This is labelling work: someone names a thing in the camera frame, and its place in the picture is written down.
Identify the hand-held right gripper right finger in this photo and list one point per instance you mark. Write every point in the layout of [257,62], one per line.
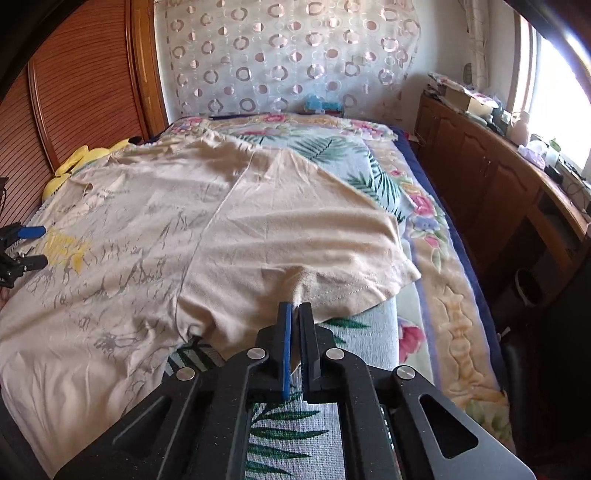
[305,355]

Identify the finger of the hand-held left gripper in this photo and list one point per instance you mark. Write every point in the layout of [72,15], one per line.
[32,231]
[25,264]

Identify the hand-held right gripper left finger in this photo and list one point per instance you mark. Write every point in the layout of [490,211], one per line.
[286,355]

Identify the beige t-shirt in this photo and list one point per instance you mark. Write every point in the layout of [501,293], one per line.
[277,230]

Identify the yellow plush toy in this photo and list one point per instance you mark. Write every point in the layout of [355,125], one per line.
[83,159]

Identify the floral blanket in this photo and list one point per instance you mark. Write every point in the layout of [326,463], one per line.
[452,323]

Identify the wooden wardrobe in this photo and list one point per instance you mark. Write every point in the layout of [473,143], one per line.
[92,92]

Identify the navy blue bed sheet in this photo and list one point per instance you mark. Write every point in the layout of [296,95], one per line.
[455,230]

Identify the leaf print bed sheet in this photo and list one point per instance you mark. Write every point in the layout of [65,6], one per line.
[323,152]

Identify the dark waste bin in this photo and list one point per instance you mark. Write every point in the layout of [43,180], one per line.
[528,288]

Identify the blue toy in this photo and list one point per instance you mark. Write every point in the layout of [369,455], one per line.
[321,105]

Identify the wooden cabinet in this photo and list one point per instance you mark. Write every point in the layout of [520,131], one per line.
[485,175]

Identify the purple tissue pack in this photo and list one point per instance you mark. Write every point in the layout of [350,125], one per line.
[531,156]

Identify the cardboard box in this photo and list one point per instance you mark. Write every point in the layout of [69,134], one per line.
[478,105]

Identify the circle patterned sheer curtain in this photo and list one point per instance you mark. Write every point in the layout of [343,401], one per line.
[277,46]

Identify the pink bottle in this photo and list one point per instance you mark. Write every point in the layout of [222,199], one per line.
[521,128]

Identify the floral window curtain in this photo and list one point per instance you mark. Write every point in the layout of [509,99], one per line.
[478,41]

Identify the window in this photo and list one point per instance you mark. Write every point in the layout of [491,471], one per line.
[558,83]

